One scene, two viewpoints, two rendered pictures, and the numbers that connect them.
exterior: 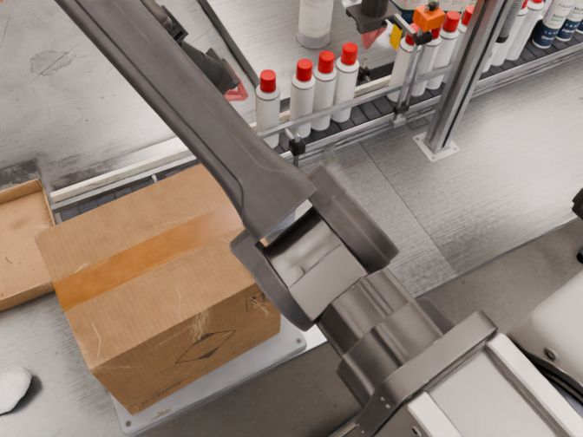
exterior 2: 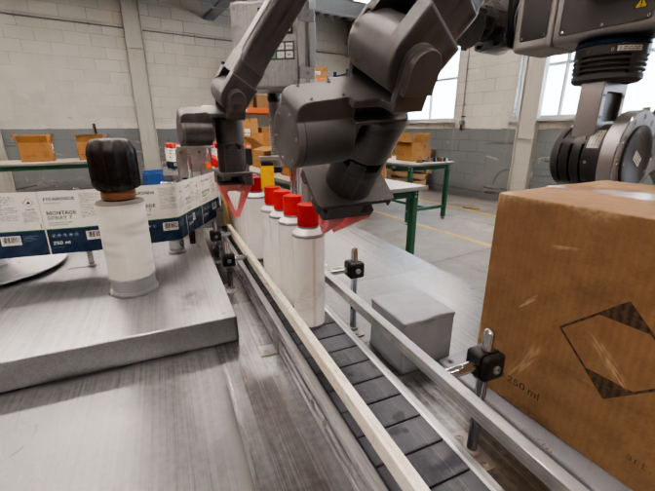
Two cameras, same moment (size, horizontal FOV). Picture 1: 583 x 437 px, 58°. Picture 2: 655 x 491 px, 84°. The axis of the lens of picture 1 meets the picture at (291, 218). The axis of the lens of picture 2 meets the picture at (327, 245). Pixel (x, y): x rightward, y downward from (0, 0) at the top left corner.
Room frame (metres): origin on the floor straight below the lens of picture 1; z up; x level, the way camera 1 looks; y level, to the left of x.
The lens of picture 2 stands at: (0.71, 0.61, 1.19)
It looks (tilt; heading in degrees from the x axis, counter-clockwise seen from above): 18 degrees down; 277
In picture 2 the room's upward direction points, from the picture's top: straight up
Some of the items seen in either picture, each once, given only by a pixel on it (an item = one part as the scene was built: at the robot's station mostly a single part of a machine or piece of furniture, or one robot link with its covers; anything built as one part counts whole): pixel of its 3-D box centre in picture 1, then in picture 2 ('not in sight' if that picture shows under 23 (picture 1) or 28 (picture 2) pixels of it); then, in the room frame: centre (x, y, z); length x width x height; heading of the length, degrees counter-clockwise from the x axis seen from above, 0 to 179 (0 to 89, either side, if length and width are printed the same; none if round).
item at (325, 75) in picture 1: (322, 92); (284, 243); (0.88, -0.05, 0.98); 0.05 x 0.05 x 0.20
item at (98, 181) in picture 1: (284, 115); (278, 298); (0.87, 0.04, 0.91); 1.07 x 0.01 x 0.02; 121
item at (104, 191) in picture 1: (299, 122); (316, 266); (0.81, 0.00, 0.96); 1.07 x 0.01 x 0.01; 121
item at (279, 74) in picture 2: not in sight; (271, 50); (0.97, -0.37, 1.38); 0.17 x 0.10 x 0.19; 176
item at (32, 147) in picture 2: not in sight; (35, 147); (5.20, -3.90, 0.96); 0.43 x 0.42 x 0.37; 36
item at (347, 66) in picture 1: (343, 83); (274, 236); (0.91, -0.10, 0.98); 0.05 x 0.05 x 0.20
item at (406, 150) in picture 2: not in sight; (409, 146); (0.22, -4.63, 0.97); 0.43 x 0.42 x 0.37; 35
